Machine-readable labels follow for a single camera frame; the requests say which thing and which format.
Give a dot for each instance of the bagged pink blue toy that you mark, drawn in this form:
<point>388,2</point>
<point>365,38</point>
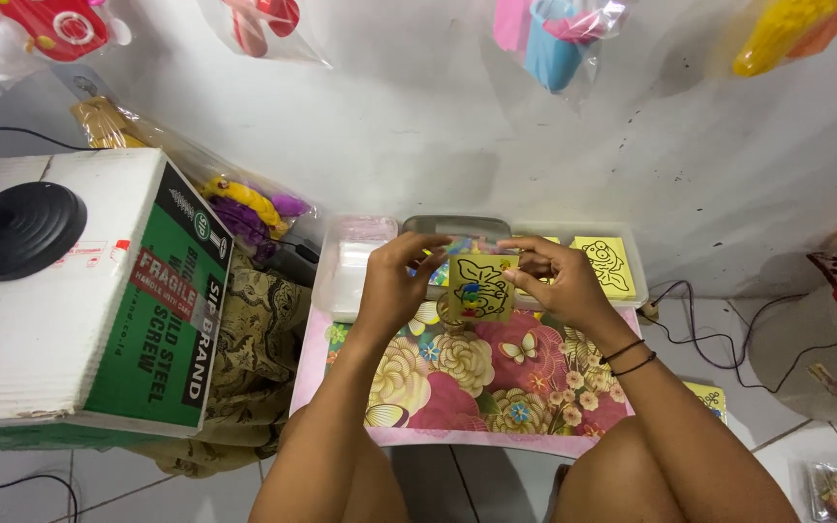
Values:
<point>553,40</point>

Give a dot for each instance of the patterned batik cloth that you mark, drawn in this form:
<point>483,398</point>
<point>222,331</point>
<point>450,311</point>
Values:
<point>244,363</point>

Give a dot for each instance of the person's right hand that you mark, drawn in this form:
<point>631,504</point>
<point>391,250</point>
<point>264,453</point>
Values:
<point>567,283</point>

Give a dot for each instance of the grey plastic tray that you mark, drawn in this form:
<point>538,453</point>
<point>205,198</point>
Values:
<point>455,226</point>

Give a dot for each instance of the black round lamp base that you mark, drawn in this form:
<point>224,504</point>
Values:
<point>22,229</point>

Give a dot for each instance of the bagged red white toy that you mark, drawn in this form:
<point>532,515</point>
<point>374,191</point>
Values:
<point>22,33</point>

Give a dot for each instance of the black wrist bands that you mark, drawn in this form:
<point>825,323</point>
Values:
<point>628,357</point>

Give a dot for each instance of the person's left hand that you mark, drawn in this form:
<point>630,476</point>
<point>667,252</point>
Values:
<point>389,283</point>

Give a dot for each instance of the floral low table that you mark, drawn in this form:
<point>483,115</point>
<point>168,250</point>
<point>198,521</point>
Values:
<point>462,378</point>

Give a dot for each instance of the bagged yellow purple toy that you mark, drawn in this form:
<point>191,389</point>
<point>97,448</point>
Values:
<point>193,185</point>

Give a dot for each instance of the bagged yellow orange toy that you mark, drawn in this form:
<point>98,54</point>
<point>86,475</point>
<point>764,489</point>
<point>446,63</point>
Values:
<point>789,33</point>

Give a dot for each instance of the person's right leg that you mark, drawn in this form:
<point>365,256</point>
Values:
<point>629,479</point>

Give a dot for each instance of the white green cardboard box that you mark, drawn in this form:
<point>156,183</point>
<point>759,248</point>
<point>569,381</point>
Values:
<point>91,290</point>

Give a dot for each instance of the yellow card on floor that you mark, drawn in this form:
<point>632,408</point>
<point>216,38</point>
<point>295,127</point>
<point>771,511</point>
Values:
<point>708,399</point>

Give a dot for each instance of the clear tray of yellow cards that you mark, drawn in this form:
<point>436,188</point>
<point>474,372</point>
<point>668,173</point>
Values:
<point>607,265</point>

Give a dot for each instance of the person's leg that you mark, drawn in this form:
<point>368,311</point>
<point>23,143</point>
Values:
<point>629,479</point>
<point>360,487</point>

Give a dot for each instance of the person's left leg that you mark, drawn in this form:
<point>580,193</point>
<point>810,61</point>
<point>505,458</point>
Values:
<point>360,487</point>

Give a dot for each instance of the clear plastic container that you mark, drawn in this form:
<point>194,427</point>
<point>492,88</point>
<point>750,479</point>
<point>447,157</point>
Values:
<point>349,265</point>

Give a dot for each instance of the yellow sand art card packet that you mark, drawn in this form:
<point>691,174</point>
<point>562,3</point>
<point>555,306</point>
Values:
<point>482,289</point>

